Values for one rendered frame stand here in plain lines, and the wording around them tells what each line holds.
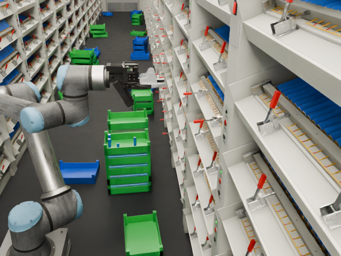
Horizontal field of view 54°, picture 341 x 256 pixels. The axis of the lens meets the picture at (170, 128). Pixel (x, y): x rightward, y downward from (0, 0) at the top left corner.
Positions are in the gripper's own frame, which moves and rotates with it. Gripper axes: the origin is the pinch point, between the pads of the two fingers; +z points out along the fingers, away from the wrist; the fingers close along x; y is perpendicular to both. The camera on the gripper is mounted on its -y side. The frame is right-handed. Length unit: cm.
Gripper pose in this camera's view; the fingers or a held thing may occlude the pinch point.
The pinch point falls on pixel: (161, 84)
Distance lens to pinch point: 124.9
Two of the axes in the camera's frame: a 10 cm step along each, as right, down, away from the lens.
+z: 9.9, -0.1, 1.1
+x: -1.0, -4.6, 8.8
